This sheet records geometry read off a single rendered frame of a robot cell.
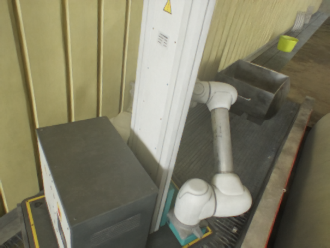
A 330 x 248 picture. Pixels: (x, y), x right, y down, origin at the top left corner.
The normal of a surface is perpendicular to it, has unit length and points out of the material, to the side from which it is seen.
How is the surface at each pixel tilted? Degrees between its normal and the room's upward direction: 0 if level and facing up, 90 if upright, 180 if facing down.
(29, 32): 90
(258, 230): 1
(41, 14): 90
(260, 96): 91
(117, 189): 0
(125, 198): 0
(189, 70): 90
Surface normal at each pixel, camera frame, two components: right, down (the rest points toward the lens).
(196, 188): 0.07, -0.83
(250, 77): -0.55, 0.39
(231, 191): 0.20, -0.36
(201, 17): 0.54, 0.54
